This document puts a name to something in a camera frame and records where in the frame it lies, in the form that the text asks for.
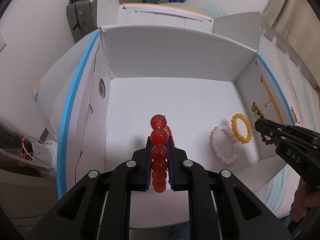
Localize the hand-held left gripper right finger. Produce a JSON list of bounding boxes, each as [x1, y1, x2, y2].
[[167, 136, 293, 240]]

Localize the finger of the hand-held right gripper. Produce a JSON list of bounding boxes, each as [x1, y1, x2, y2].
[[254, 119, 320, 141], [260, 129, 319, 153]]

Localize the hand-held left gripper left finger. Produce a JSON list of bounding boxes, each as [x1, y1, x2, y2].
[[27, 136, 152, 240]]

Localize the red bead bracelet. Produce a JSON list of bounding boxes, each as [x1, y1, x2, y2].
[[149, 114, 169, 194]]

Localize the green-brown bead bracelet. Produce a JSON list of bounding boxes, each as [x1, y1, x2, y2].
[[251, 102, 274, 146]]

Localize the yellow bead bracelet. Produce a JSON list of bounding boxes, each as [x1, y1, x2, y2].
[[230, 113, 253, 144]]

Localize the pale pink bead bracelet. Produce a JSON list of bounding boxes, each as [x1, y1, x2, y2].
[[209, 125, 239, 165]]

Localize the white cardboard box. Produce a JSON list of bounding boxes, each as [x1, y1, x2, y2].
[[31, 0, 301, 231]]

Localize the person's right hand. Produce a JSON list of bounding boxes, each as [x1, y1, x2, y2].
[[289, 177, 317, 222]]

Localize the wide beige curtain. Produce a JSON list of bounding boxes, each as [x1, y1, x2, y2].
[[260, 0, 320, 95]]

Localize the white device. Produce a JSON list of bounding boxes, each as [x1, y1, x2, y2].
[[37, 139, 58, 172]]

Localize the clear container with red thread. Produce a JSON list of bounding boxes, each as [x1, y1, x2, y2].
[[0, 116, 36, 166]]

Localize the grey suitcase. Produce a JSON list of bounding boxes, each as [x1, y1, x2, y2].
[[66, 0, 144, 44]]

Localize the red braided string bracelet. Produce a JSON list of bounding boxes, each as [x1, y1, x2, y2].
[[291, 107, 300, 125]]

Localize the white wall socket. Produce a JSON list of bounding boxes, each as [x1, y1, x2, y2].
[[0, 31, 7, 53]]

